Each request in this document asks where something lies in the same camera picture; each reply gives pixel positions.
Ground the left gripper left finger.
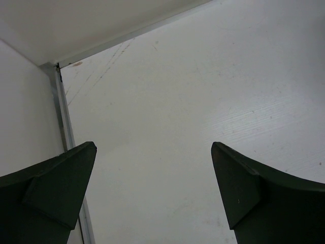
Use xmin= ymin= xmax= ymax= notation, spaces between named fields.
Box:
xmin=1 ymin=141 xmax=96 ymax=243

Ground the left metal rail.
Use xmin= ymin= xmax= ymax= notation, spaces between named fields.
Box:
xmin=40 ymin=63 xmax=95 ymax=243

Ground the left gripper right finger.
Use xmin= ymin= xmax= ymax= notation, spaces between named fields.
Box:
xmin=211 ymin=142 xmax=324 ymax=243

